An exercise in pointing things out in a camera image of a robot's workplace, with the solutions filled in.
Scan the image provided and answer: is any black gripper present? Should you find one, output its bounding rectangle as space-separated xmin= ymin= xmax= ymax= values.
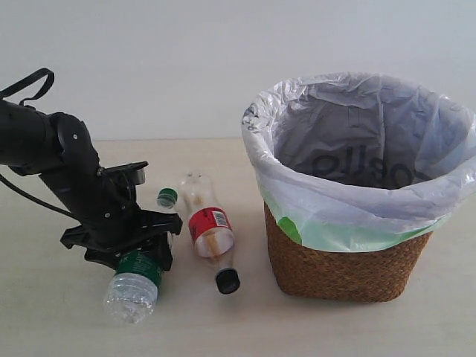
xmin=60 ymin=208 xmax=182 ymax=271

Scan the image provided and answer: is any green label water bottle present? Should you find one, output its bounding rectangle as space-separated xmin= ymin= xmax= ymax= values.
xmin=103 ymin=187 xmax=180 ymax=326

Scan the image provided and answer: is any red label clear bottle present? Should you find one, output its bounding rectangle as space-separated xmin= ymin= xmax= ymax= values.
xmin=178 ymin=170 xmax=241 ymax=295

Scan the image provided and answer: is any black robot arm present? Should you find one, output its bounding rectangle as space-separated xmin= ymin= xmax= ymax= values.
xmin=1 ymin=100 xmax=182 ymax=271

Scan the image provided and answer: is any white plastic bin liner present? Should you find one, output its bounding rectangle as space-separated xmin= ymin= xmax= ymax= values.
xmin=241 ymin=72 xmax=475 ymax=253

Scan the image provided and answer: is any woven brown waste basket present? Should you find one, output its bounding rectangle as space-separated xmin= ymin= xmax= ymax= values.
xmin=263 ymin=205 xmax=432 ymax=303

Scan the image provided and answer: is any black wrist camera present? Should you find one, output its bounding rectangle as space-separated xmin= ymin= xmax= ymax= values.
xmin=97 ymin=161 xmax=149 ymax=186

